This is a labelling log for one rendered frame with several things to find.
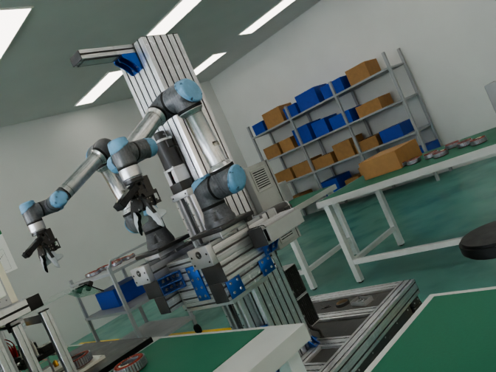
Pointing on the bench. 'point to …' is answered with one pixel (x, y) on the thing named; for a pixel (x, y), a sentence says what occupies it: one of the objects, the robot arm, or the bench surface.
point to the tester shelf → (15, 311)
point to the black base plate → (112, 351)
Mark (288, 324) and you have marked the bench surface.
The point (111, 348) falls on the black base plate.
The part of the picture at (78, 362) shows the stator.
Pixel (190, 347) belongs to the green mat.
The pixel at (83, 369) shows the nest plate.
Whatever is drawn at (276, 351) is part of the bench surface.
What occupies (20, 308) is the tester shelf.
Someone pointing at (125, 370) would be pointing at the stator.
